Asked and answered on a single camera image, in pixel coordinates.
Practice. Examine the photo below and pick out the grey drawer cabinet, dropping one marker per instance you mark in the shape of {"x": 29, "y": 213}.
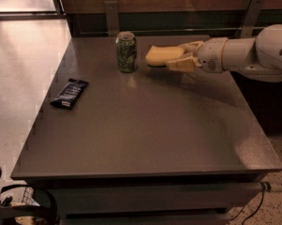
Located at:
{"x": 185, "y": 200}

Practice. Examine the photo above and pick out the yellow sponge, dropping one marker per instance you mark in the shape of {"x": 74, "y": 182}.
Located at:
{"x": 158, "y": 56}

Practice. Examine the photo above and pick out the green soda can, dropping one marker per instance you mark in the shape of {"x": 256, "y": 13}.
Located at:
{"x": 126, "y": 50}

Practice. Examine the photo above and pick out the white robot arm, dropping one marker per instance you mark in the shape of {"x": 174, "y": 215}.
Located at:
{"x": 258, "y": 58}

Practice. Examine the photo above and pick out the right metal bracket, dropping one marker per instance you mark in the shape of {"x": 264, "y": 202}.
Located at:
{"x": 250, "y": 18}

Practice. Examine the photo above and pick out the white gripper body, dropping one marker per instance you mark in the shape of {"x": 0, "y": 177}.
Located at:
{"x": 210, "y": 55}

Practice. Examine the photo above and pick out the white cabinet handle bar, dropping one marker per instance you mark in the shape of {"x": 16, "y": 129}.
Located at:
{"x": 273, "y": 187}

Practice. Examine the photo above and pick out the left metal bracket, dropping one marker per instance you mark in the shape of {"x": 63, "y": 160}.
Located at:
{"x": 112, "y": 18}

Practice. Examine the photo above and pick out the metal bracket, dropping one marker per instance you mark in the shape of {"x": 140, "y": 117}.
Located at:
{"x": 112, "y": 18}
{"x": 250, "y": 18}

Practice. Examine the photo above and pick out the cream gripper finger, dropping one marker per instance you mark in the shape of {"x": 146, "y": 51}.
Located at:
{"x": 185, "y": 64}
{"x": 192, "y": 47}

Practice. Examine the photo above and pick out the dark blue snack wrapper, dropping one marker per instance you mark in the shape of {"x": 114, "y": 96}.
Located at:
{"x": 68, "y": 96}

